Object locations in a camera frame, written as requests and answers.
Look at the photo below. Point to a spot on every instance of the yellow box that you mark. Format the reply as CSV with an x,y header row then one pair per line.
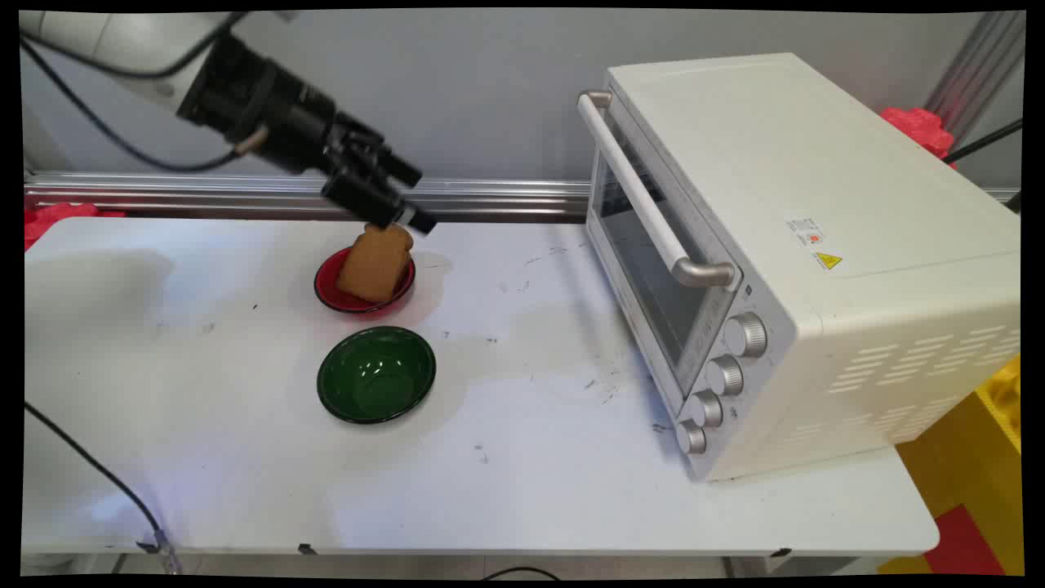
x,y
963,474

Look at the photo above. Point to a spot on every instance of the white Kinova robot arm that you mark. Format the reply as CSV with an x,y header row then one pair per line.
x,y
98,41

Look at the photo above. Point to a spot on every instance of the red bowl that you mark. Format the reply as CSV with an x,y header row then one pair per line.
x,y
326,287

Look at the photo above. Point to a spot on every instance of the brown bread slice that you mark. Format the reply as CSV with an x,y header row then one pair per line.
x,y
375,261

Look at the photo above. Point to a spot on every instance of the aluminium frame post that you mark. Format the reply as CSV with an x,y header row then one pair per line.
x,y
980,73

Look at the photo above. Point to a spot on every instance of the silver oven knob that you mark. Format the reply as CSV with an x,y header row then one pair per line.
x,y
691,437
745,335
705,409
725,376

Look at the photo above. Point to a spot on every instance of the aluminium rail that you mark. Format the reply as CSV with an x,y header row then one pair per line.
x,y
204,196

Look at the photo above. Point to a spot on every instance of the white toaster oven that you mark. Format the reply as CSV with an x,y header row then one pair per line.
x,y
816,204

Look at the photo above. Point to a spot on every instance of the green bowl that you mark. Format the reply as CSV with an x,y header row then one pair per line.
x,y
375,376

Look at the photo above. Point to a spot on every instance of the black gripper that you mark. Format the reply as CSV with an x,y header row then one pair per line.
x,y
302,122

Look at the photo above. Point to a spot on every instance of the red crumpled plastic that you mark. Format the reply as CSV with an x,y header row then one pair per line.
x,y
918,126
49,220

